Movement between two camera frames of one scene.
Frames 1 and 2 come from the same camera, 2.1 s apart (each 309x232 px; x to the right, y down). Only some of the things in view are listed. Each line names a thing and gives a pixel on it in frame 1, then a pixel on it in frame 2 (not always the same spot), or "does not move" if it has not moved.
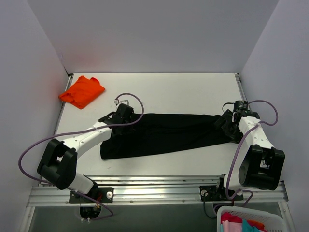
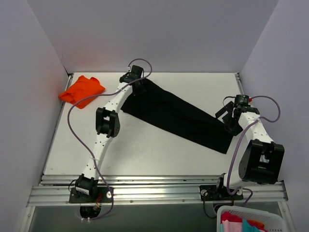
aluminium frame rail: x=155 y=191 does not move
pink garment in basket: x=231 y=222 does not move
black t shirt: x=150 y=132 -> x=167 y=110
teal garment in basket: x=246 y=227 does not move
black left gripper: x=124 y=126 -> x=140 y=85
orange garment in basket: x=258 y=225 does not move
